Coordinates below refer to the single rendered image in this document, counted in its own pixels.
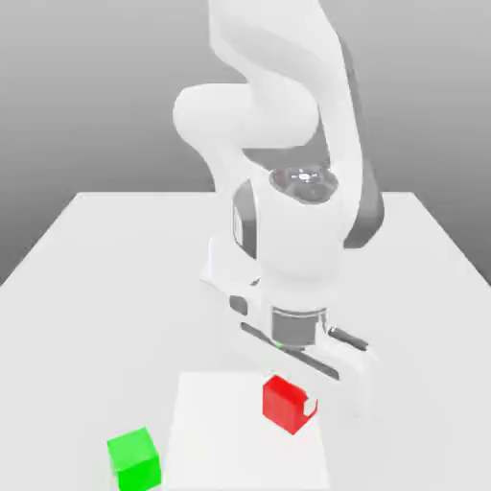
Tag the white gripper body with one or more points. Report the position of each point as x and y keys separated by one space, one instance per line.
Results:
x=333 y=362

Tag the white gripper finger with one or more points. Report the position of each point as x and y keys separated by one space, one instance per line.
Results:
x=311 y=406

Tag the small red cube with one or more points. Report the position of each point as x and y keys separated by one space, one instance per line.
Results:
x=284 y=406

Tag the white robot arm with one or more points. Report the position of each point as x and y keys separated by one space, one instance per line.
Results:
x=295 y=238

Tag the small green cube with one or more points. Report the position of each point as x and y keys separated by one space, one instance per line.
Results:
x=134 y=460

